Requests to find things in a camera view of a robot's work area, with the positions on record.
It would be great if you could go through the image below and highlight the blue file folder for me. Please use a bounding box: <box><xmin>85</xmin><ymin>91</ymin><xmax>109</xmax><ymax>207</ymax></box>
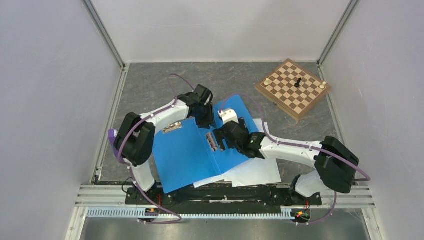
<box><xmin>151</xmin><ymin>94</ymin><xmax>260</xmax><ymax>195</ymax></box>

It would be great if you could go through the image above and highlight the printed white paper sheet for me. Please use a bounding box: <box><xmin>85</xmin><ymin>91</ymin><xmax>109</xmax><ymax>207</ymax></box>
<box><xmin>193</xmin><ymin>174</ymin><xmax>225</xmax><ymax>188</ymax></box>

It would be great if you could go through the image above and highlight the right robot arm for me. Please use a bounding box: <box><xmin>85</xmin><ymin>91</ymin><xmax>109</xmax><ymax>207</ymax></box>
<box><xmin>213</xmin><ymin>118</ymin><xmax>360</xmax><ymax>204</ymax></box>

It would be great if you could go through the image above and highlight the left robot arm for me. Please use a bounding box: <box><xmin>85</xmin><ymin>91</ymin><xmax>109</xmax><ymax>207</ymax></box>
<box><xmin>110</xmin><ymin>84</ymin><xmax>216</xmax><ymax>204</ymax></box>

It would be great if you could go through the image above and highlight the metal spine folder clip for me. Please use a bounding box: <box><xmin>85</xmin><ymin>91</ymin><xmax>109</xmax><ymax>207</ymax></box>
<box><xmin>205</xmin><ymin>131</ymin><xmax>218</xmax><ymax>152</ymax></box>

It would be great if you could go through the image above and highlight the wooden chessboard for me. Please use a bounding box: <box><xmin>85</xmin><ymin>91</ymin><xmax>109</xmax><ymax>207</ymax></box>
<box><xmin>255</xmin><ymin>58</ymin><xmax>332</xmax><ymax>122</ymax></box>

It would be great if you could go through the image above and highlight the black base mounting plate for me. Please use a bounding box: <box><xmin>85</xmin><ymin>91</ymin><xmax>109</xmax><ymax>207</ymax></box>
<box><xmin>125</xmin><ymin>183</ymin><xmax>323</xmax><ymax>215</ymax></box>

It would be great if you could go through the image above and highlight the black chess piece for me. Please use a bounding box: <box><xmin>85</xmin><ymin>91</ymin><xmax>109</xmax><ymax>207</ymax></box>
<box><xmin>294</xmin><ymin>77</ymin><xmax>302</xmax><ymax>88</ymax></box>

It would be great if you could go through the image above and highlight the cream chess piece right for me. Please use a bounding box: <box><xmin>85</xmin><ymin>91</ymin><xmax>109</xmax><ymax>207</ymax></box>
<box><xmin>319</xmin><ymin>81</ymin><xmax>327</xmax><ymax>90</ymax></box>

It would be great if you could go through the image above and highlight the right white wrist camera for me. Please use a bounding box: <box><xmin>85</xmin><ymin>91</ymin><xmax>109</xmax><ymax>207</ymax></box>
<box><xmin>218</xmin><ymin>108</ymin><xmax>239</xmax><ymax>125</ymax></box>

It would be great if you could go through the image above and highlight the purple camera stand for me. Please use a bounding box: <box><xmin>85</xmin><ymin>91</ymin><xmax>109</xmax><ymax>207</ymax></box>
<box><xmin>107</xmin><ymin>129</ymin><xmax>125</xmax><ymax>164</ymax></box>

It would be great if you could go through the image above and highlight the slotted cable duct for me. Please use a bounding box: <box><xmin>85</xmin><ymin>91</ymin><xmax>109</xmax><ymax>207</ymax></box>
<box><xmin>87</xmin><ymin>207</ymin><xmax>306</xmax><ymax>220</ymax></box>

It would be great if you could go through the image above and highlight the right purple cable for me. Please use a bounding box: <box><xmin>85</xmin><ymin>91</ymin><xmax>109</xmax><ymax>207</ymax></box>
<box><xmin>219</xmin><ymin>92</ymin><xmax>371</xmax><ymax>226</ymax></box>

